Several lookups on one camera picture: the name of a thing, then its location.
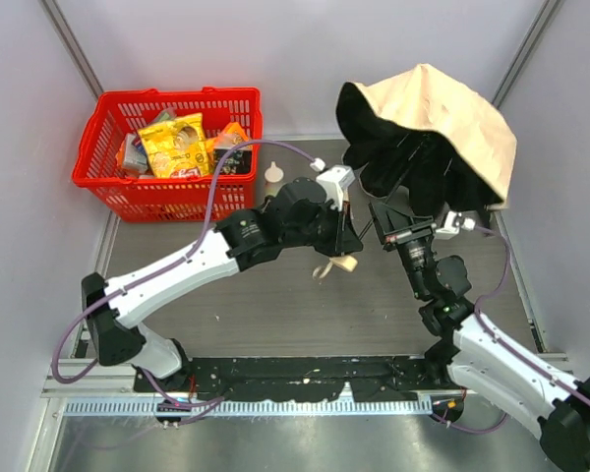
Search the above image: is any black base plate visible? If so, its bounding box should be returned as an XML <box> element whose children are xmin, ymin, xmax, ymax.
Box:
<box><xmin>157</xmin><ymin>355</ymin><xmax>459</xmax><ymax>403</ymax></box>

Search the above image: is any yellow snack bag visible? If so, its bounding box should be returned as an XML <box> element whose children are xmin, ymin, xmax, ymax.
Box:
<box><xmin>138</xmin><ymin>113</ymin><xmax>212</xmax><ymax>179</ymax></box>

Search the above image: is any clear plastic bottle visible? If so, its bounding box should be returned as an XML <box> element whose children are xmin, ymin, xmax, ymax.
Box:
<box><xmin>264</xmin><ymin>161</ymin><xmax>284</xmax><ymax>197</ymax></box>

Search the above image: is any cream folding umbrella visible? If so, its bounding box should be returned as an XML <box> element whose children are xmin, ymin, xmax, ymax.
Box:
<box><xmin>335</xmin><ymin>63</ymin><xmax>517</xmax><ymax>227</ymax></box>

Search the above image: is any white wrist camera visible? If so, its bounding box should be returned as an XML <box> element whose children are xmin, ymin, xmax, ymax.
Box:
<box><xmin>435</xmin><ymin>211</ymin><xmax>476</xmax><ymax>240</ymax></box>
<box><xmin>316</xmin><ymin>165</ymin><xmax>355</xmax><ymax>207</ymax></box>

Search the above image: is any grey wall corner profile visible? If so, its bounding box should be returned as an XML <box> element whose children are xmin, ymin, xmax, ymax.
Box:
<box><xmin>39</xmin><ymin>0</ymin><xmax>104</xmax><ymax>98</ymax></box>

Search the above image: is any black snack packet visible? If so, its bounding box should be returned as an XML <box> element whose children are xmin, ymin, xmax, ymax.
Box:
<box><xmin>209</xmin><ymin>143</ymin><xmax>252</xmax><ymax>175</ymax></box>

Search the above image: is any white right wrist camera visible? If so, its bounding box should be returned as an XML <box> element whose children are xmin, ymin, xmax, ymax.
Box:
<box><xmin>435</xmin><ymin>211</ymin><xmax>476</xmax><ymax>240</ymax></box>

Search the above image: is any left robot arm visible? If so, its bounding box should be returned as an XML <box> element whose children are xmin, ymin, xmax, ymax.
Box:
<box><xmin>82</xmin><ymin>171</ymin><xmax>363</xmax><ymax>382</ymax></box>

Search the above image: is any orange snack bag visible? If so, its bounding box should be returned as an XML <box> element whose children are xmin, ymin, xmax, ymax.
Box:
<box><xmin>206</xmin><ymin>122</ymin><xmax>250</xmax><ymax>152</ymax></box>

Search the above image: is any red plastic shopping basket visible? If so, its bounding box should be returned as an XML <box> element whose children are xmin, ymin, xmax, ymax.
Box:
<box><xmin>72</xmin><ymin>87</ymin><xmax>263</xmax><ymax>223</ymax></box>

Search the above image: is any right wall corner profile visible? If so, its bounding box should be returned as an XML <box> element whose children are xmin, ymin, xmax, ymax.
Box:
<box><xmin>492</xmin><ymin>0</ymin><xmax>564</xmax><ymax>109</ymax></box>

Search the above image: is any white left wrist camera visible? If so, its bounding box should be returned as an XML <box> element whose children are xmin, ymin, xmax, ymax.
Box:
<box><xmin>316</xmin><ymin>165</ymin><xmax>355</xmax><ymax>207</ymax></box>

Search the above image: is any grey slotted cable duct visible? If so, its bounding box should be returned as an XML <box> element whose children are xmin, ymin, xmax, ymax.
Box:
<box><xmin>64</xmin><ymin>395</ymin><xmax>433</xmax><ymax>418</ymax></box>

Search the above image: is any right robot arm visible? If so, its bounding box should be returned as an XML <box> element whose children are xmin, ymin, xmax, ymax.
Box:
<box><xmin>369</xmin><ymin>202</ymin><xmax>590</xmax><ymax>471</ymax></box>

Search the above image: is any grey box in basket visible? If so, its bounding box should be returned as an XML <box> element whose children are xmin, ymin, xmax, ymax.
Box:
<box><xmin>116</xmin><ymin>134</ymin><xmax>149</xmax><ymax>175</ymax></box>

